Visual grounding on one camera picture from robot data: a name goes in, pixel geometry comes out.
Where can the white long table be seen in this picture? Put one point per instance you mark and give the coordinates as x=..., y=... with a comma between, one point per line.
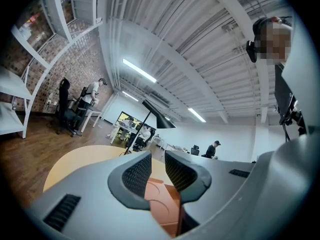
x=172, y=147

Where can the dark framed window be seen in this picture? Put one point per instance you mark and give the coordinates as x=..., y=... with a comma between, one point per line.
x=124, y=116

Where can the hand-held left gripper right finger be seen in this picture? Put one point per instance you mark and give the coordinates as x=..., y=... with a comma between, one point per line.
x=187, y=180

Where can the black head-mounted camera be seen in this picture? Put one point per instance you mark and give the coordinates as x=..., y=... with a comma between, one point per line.
x=252, y=51

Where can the black desk lamp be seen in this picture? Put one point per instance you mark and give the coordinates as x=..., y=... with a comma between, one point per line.
x=162, y=120

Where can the person's head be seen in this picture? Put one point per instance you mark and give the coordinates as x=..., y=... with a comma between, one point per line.
x=273, y=44

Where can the tall black office chair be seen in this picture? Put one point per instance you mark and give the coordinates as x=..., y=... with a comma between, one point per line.
x=65, y=104

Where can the small black office chair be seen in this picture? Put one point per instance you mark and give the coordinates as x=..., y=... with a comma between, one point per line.
x=195, y=150

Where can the orange block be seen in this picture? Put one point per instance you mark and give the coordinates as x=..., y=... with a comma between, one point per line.
x=162, y=204

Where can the long ceiling light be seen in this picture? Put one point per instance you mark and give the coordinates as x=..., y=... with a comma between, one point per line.
x=139, y=70
x=197, y=115
x=130, y=96

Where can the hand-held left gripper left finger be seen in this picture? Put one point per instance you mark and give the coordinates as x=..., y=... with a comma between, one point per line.
x=130, y=184

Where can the white shelving unit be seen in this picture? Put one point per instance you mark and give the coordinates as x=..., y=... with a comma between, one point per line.
x=15, y=89

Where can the white desk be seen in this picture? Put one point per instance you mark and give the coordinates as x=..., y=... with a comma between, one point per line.
x=93, y=112

